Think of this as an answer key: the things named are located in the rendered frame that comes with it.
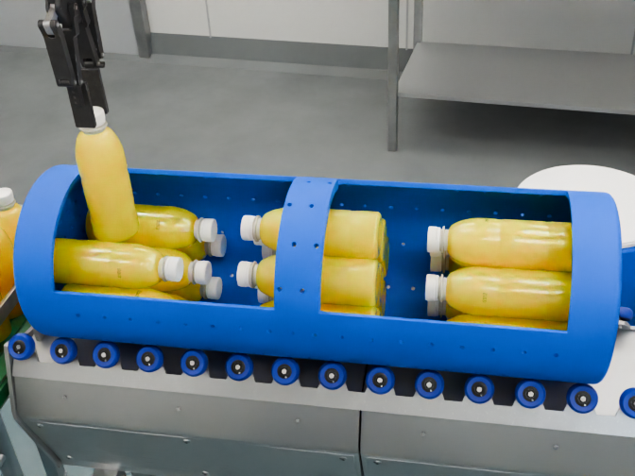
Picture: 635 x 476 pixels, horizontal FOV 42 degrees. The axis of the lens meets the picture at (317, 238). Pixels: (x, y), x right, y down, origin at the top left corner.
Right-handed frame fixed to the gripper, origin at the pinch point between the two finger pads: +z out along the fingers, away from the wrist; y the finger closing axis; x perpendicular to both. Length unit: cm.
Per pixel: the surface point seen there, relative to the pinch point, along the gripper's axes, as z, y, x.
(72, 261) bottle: 23.7, -8.0, 4.5
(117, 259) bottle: 23.2, -7.4, -2.8
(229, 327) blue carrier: 29.3, -13.9, -21.6
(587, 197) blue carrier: 14, 3, -72
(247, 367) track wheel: 40.5, -10.6, -22.3
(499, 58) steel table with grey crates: 109, 282, -66
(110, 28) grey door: 120, 338, 159
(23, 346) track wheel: 40.3, -10.6, 15.9
